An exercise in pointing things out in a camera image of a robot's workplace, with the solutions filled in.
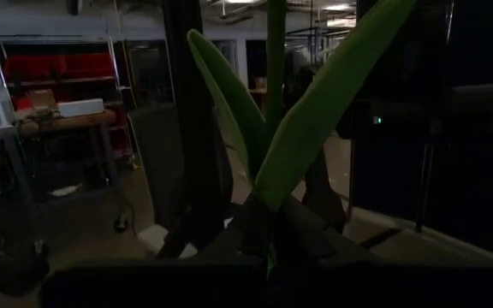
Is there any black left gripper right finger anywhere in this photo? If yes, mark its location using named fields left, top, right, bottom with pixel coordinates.
left=271, top=196, right=493, bottom=308

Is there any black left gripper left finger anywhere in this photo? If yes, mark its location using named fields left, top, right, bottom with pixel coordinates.
left=40, top=194, right=273, bottom=308

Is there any black artificial tulip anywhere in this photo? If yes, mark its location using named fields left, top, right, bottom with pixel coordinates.
left=186, top=0, right=417, bottom=275

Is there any black tripod stand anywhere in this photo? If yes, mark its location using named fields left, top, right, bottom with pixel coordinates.
left=160, top=0, right=235, bottom=258

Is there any black round base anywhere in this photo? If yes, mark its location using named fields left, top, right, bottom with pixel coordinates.
left=0, top=241, right=50, bottom=296

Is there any wooden table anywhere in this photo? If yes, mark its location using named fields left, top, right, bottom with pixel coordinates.
left=15, top=109, right=122, bottom=189

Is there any white long box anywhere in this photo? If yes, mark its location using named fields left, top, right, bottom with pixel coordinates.
left=56, top=98, right=105, bottom=119

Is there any red storage shelving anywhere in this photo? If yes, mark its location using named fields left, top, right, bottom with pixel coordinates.
left=0, top=36, right=134, bottom=159

